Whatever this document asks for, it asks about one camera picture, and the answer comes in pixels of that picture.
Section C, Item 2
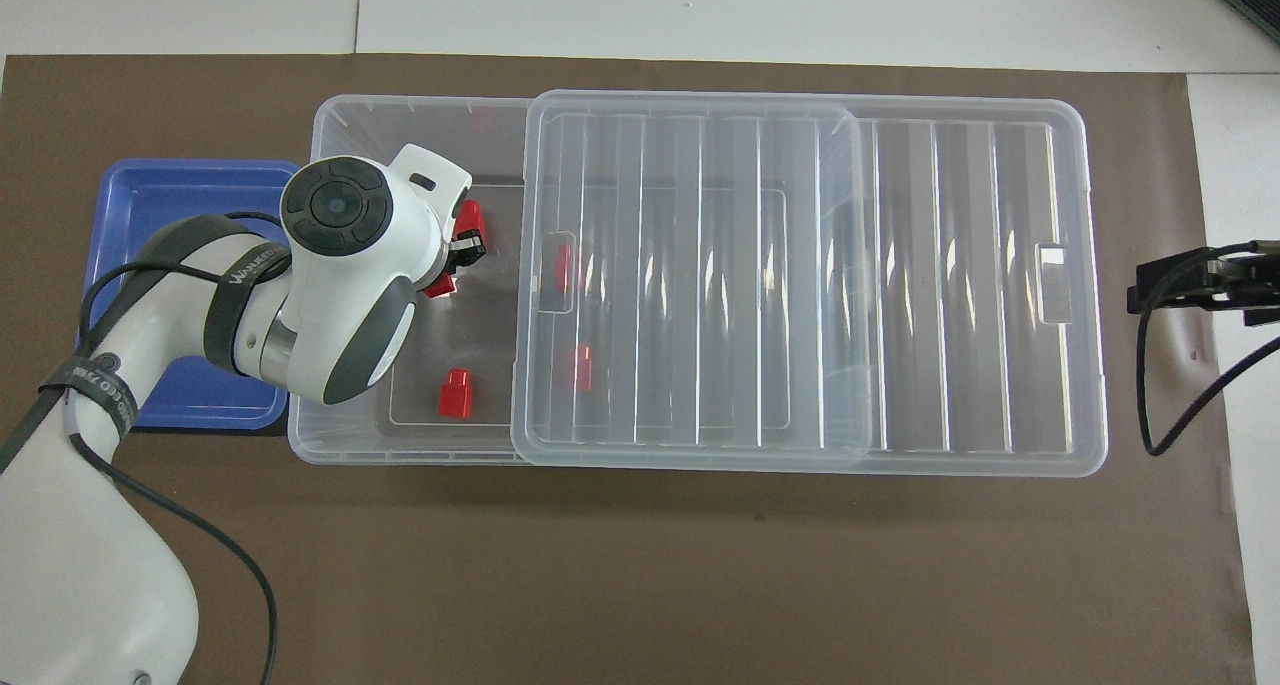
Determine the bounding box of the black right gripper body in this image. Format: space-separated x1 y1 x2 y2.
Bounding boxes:
1213 243 1280 329

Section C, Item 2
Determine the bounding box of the clear ribbed plastic lid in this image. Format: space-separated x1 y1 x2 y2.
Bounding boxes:
510 87 1109 479

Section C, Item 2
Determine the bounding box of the clear plastic storage box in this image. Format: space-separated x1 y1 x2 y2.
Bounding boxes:
288 93 873 466

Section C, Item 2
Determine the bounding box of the blue plastic tray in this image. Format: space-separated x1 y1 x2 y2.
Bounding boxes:
78 158 308 431

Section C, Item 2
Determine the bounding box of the brown table mat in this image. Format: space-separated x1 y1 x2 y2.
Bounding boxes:
0 53 1256 685

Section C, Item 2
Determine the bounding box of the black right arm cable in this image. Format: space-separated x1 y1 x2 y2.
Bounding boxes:
1137 248 1280 458

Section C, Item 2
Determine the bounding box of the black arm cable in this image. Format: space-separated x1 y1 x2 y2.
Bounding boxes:
0 210 293 685
1137 248 1280 458

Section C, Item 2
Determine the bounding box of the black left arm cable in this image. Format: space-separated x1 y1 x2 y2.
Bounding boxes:
0 210 293 685

